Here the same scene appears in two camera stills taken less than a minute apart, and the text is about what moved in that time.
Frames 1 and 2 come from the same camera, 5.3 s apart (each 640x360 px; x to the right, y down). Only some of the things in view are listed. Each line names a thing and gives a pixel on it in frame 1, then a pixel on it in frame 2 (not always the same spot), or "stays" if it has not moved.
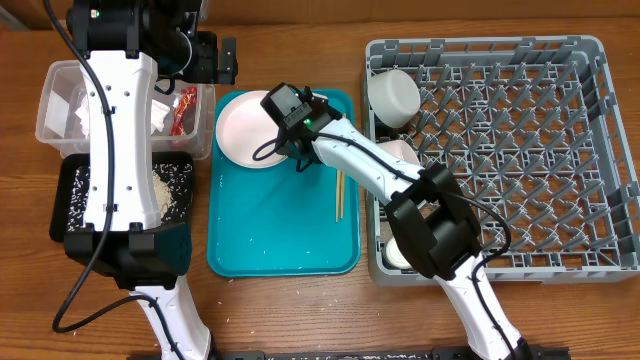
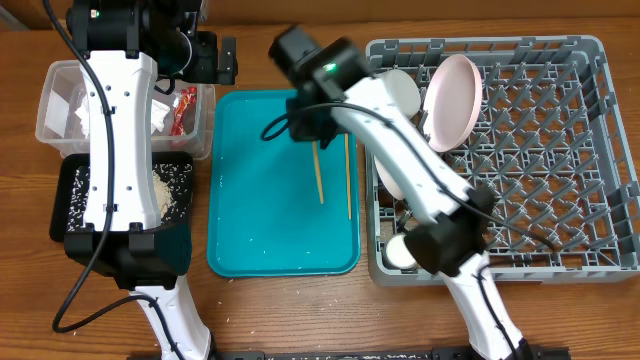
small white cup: x=395 y=255 stays
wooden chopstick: x=342 y=186 → x=348 y=174
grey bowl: x=394 y=97 stays
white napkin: x=159 y=111 stays
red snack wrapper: x=184 y=112 stays
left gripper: x=207 y=70 stays
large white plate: x=242 y=126 → x=452 y=103
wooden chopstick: x=338 y=191 → x=318 y=171
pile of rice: x=172 y=183 stays
